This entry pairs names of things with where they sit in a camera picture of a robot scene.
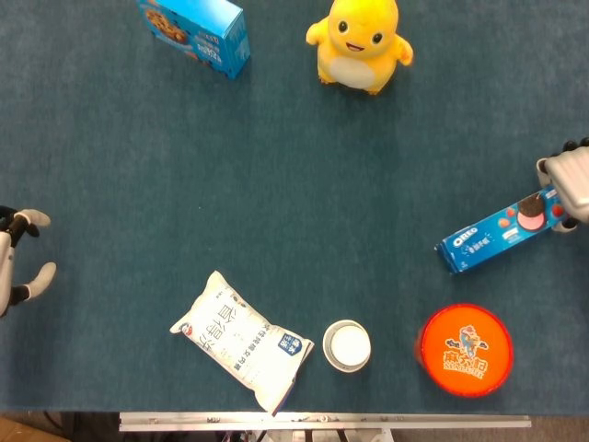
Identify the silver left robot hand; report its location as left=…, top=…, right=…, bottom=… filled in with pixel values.
left=0, top=205, right=58, bottom=319

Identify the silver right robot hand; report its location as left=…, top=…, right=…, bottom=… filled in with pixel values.
left=536, top=136, right=589, bottom=234

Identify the orange round tub red rim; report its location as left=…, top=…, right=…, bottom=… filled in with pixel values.
left=416, top=302, right=514, bottom=398

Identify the blue Oreo cookie box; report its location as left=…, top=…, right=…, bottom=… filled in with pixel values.
left=433, top=186, right=565, bottom=276

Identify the blue chocolate chip cookie box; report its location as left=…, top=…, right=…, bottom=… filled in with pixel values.
left=136, top=0, right=251, bottom=81

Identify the yellow plush dinosaur toy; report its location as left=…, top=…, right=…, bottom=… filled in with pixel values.
left=306, top=0, right=414, bottom=97

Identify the aluminium profile rail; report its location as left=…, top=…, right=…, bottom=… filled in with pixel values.
left=118, top=411, right=533, bottom=433

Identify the white paper cup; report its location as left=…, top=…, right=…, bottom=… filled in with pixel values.
left=322, top=319, right=372, bottom=373

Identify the white salt bag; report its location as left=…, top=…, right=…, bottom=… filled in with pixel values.
left=169, top=270, right=316, bottom=417

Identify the teal felt table cloth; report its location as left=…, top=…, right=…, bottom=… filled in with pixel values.
left=0, top=0, right=589, bottom=413

